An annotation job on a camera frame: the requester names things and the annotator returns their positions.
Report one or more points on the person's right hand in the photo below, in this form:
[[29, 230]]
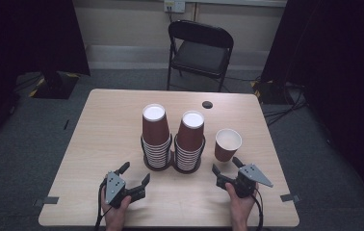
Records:
[[239, 211]]

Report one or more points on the single brown paper cup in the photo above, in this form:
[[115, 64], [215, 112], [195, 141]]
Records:
[[226, 146]]

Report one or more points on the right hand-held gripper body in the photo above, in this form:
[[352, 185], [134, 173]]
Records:
[[250, 179]]

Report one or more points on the black stand base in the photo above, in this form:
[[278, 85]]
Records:
[[270, 93], [56, 86]]

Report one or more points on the white wall socket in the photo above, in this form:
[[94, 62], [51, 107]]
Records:
[[174, 5]]

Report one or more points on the black curtain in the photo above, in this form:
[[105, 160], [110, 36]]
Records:
[[340, 80], [19, 48]]

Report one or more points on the grey tape strip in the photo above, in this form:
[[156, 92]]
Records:
[[290, 198], [46, 200]]

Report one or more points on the person's left hand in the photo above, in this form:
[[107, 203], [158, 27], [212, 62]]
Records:
[[116, 216]]

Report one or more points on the stack of brown paper cups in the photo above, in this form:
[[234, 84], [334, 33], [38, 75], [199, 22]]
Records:
[[155, 128], [189, 144]]

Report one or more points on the black folding chair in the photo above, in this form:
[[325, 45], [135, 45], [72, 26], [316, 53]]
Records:
[[200, 56]]

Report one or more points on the black round table grommet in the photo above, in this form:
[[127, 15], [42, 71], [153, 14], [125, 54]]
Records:
[[207, 104]]

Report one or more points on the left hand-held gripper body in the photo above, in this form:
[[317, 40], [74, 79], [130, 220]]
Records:
[[115, 187]]

